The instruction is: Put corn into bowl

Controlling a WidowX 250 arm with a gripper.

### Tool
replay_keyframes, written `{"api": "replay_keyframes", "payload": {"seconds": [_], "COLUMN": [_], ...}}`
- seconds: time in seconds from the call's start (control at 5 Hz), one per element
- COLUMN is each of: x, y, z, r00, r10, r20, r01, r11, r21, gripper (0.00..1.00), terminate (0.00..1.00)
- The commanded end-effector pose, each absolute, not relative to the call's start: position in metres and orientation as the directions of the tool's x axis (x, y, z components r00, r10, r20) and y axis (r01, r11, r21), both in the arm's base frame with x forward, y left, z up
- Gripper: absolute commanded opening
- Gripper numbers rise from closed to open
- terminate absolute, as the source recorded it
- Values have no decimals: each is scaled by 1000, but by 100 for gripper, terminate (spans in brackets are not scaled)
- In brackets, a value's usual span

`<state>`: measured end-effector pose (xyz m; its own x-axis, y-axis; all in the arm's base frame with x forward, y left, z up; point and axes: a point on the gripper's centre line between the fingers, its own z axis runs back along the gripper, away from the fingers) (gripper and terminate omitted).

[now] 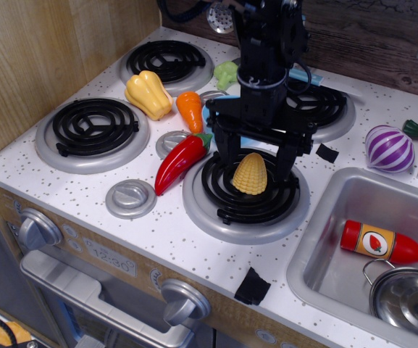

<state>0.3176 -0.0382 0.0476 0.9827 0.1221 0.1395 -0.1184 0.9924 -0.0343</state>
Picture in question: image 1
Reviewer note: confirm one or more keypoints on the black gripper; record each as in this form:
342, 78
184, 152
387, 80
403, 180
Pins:
229, 143

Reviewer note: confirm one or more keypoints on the yellow toy corn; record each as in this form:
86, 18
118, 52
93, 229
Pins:
250, 176

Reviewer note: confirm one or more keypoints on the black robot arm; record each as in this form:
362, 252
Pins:
272, 37

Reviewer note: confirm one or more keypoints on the light blue plastic bowl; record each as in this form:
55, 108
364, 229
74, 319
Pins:
208, 112

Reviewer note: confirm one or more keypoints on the silver stovetop knob behind bowl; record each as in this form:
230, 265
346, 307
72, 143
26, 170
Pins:
207, 98

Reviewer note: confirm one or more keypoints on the red toy chili pepper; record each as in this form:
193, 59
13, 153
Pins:
185, 154

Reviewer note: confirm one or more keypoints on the black tape piece small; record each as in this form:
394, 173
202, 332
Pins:
327, 154

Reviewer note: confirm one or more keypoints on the front right black burner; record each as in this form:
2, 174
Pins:
219, 209

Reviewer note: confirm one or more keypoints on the black burner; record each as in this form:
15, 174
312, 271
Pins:
92, 135
219, 209
321, 114
181, 66

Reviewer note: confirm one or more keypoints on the orange toy carrot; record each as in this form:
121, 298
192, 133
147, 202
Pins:
190, 108

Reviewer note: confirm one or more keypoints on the green toy broccoli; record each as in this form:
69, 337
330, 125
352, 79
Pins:
226, 74

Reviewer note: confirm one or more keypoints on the back right black burner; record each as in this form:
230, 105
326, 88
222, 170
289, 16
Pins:
321, 114

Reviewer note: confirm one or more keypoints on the silver stovetop knob middle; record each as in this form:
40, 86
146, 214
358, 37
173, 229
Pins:
168, 141

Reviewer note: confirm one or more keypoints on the back left black burner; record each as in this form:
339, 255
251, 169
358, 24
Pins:
181, 66

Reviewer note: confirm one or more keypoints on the yellow toy bell pepper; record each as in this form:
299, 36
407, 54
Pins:
146, 92

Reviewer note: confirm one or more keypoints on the purple striped toy onion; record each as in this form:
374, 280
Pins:
388, 149

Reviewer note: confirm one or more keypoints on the red toy ketchup bottle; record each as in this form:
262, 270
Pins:
378, 243

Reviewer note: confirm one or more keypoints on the silver stovetop knob front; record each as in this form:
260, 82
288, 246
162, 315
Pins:
130, 199

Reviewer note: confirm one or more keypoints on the silver toy sink basin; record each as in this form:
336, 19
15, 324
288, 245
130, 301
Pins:
329, 278

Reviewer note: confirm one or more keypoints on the hanging silver skimmer spoon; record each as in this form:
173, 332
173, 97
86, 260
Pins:
219, 18

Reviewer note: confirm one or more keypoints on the black tape piece front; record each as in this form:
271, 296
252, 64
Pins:
252, 289

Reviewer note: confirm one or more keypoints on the front left black burner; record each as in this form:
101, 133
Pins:
92, 135

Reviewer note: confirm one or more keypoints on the right silver oven knob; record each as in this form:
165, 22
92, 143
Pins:
183, 302

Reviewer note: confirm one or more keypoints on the silver oven knob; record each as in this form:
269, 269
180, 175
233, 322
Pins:
37, 230
183, 302

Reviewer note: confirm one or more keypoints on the oven clock display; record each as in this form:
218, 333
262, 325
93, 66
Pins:
111, 257

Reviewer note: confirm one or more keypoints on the small steel pot with lid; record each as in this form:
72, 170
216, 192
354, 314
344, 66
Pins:
393, 295

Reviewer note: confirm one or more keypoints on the left silver oven knob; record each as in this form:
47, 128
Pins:
37, 230

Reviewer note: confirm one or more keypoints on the orange object bottom left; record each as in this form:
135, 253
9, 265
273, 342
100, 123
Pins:
19, 332

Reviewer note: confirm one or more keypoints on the blue handled toy knife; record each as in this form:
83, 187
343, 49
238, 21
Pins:
317, 80

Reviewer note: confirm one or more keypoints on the silver oven door handle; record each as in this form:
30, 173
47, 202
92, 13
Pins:
88, 320

